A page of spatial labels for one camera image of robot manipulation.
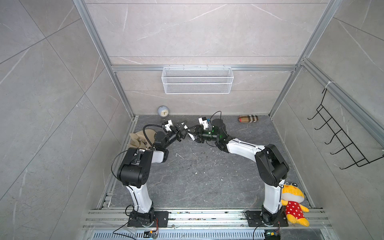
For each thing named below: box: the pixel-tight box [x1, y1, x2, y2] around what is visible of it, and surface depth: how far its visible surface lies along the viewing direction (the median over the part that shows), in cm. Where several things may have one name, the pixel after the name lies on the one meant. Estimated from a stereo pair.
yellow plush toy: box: [281, 182, 310, 227], surface depth 75 cm
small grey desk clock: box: [157, 105, 170, 121], surface depth 117 cm
